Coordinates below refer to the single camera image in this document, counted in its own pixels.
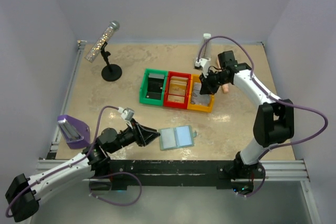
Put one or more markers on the white VIP credit card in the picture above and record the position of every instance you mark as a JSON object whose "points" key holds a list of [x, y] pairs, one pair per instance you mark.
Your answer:
{"points": [[203, 100]]}

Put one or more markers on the green plastic bin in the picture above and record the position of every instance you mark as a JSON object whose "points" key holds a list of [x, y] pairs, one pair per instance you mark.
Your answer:
{"points": [[144, 84]]}

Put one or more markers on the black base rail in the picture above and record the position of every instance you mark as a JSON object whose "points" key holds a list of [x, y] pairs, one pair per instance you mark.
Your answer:
{"points": [[121, 174]]}

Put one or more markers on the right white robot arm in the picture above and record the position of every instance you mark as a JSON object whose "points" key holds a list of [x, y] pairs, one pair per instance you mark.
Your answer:
{"points": [[274, 122]]}

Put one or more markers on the pink flashlight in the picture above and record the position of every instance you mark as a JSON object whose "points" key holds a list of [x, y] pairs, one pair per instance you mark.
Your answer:
{"points": [[225, 87]]}

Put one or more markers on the white metronome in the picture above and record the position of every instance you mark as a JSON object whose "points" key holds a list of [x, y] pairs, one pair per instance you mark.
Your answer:
{"points": [[203, 52]]}

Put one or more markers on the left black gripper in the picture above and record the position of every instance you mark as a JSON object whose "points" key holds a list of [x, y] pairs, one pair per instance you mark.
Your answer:
{"points": [[143, 135]]}

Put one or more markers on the gold cards stack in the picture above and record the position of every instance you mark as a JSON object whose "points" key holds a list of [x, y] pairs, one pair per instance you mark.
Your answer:
{"points": [[177, 85]]}

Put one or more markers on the purple block fixture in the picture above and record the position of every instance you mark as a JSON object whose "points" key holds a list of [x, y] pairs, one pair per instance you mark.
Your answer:
{"points": [[75, 132]]}

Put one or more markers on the yellow plastic bin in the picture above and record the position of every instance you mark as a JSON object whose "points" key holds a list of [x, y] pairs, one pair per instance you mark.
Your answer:
{"points": [[200, 108]]}

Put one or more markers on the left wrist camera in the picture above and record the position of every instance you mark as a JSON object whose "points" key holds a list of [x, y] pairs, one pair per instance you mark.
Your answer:
{"points": [[126, 114]]}

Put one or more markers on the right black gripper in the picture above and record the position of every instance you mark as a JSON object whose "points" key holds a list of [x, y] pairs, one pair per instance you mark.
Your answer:
{"points": [[207, 87]]}

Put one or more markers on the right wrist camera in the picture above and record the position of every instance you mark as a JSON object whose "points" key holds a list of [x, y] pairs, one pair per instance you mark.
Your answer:
{"points": [[203, 64]]}

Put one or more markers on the white cards stack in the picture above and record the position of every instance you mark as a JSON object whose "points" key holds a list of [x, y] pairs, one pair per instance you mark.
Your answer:
{"points": [[196, 89]]}

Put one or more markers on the teal leather card holder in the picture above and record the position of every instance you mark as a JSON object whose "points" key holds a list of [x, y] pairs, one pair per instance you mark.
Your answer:
{"points": [[176, 137]]}

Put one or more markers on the red plastic bin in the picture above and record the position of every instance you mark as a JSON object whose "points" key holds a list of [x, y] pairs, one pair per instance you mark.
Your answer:
{"points": [[181, 106]]}

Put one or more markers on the glitter silver microphone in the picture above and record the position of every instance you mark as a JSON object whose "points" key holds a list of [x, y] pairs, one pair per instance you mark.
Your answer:
{"points": [[103, 39]]}

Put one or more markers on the black cards stack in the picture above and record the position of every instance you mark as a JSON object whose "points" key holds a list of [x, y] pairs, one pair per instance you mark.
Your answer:
{"points": [[155, 86]]}

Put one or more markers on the black microphone stand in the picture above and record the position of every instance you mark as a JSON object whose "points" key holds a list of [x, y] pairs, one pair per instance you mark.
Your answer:
{"points": [[111, 72]]}

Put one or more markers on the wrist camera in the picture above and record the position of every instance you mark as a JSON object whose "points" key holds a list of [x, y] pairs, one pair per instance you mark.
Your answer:
{"points": [[126, 114], [203, 64]]}

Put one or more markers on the gold credit card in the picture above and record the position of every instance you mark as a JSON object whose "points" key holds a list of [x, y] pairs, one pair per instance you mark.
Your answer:
{"points": [[175, 98]]}

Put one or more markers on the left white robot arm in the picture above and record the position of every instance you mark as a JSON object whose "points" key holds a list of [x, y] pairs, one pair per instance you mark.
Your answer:
{"points": [[25, 194]]}

